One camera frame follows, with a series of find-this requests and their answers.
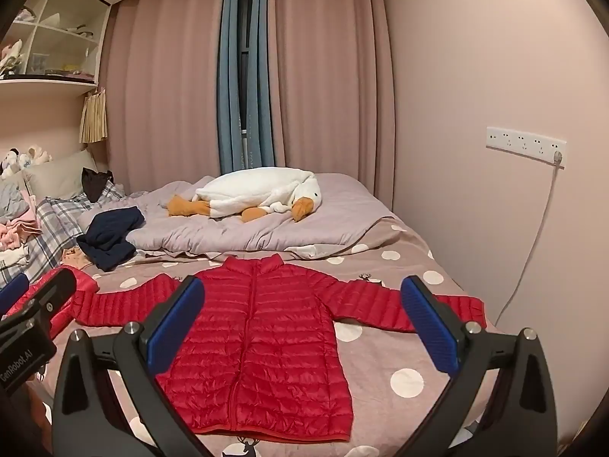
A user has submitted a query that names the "peach garment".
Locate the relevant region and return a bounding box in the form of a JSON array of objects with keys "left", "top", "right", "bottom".
[{"left": 62, "top": 248, "right": 96, "bottom": 270}]

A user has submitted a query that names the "grey folded garment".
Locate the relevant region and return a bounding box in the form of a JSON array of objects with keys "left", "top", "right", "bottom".
[{"left": 0, "top": 183, "right": 29, "bottom": 217}]

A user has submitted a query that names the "cream plush toy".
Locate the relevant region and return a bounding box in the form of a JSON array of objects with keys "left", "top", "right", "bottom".
[{"left": 21, "top": 145, "right": 53, "bottom": 166}]

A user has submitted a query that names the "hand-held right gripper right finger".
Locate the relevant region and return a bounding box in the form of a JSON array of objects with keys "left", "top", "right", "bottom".
[{"left": 400, "top": 275, "right": 557, "bottom": 457}]

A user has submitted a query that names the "red down jacket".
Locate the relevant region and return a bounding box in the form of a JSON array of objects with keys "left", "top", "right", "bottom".
[
  {"left": 14, "top": 269, "right": 100, "bottom": 341},
  {"left": 71, "top": 256, "right": 487, "bottom": 443}
]

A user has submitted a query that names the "beige pleated hanging cloth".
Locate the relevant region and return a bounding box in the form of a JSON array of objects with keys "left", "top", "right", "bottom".
[{"left": 78, "top": 88, "right": 109, "bottom": 144}]

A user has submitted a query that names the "black garment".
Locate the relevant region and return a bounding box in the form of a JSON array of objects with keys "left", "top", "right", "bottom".
[{"left": 81, "top": 168, "right": 115, "bottom": 203}]

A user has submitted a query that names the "white power cable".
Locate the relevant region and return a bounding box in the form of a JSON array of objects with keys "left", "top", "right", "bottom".
[{"left": 495, "top": 150, "right": 564, "bottom": 327}]

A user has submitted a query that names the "blue curtain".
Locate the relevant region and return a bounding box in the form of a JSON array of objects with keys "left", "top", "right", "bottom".
[{"left": 216, "top": 0, "right": 277, "bottom": 177}]

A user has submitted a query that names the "grey pillow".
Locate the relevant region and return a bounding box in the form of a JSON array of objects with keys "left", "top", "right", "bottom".
[{"left": 21, "top": 149, "right": 98, "bottom": 201}]

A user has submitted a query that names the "white printed garment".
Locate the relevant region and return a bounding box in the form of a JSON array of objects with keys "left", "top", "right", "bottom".
[{"left": 0, "top": 243, "right": 32, "bottom": 272}]

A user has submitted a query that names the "white goose plush toy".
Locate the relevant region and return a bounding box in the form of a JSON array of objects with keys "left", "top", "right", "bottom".
[{"left": 166, "top": 168, "right": 319, "bottom": 224}]

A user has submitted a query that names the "polka dot bed sheet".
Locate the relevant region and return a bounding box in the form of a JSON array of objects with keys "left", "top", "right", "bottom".
[{"left": 29, "top": 214, "right": 505, "bottom": 457}]

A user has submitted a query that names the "pink folded garment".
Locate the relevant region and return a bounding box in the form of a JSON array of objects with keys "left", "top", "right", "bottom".
[{"left": 0, "top": 195, "right": 41, "bottom": 251}]

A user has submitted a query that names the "plaid blanket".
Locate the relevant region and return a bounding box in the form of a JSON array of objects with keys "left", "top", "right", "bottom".
[{"left": 0, "top": 178, "right": 127, "bottom": 291}]

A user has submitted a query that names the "lilac quilt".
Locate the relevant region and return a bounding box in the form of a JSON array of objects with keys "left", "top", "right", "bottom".
[{"left": 78, "top": 173, "right": 405, "bottom": 260}]

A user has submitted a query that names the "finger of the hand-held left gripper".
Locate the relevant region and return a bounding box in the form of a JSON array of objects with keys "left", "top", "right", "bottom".
[
  {"left": 0, "top": 268, "right": 78, "bottom": 331},
  {"left": 0, "top": 273, "right": 30, "bottom": 315}
]

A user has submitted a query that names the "black and white plush toy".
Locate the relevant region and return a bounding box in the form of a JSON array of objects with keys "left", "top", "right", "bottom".
[{"left": 0, "top": 147, "right": 22, "bottom": 178}]

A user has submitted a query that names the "navy blue garment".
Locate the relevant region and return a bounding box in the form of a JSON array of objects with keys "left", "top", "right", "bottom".
[{"left": 76, "top": 206, "right": 146, "bottom": 272}]

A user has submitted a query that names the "white wall socket strip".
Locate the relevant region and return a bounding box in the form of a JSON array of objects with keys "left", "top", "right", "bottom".
[{"left": 485, "top": 126, "right": 568, "bottom": 169}]

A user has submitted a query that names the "pink curtain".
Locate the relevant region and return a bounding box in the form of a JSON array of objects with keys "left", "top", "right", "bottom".
[
  {"left": 266, "top": 0, "right": 398, "bottom": 210},
  {"left": 102, "top": 0, "right": 226, "bottom": 196}
]

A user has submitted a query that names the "white wall shelf cabinet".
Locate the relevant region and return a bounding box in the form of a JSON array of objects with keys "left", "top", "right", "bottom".
[{"left": 0, "top": 0, "right": 112, "bottom": 98}]

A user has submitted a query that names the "folded red down jacket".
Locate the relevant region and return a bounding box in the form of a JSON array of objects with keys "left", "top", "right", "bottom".
[{"left": 14, "top": 269, "right": 100, "bottom": 341}]

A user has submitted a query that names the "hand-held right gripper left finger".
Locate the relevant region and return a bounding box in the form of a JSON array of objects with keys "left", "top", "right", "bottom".
[{"left": 51, "top": 276, "right": 224, "bottom": 457}]

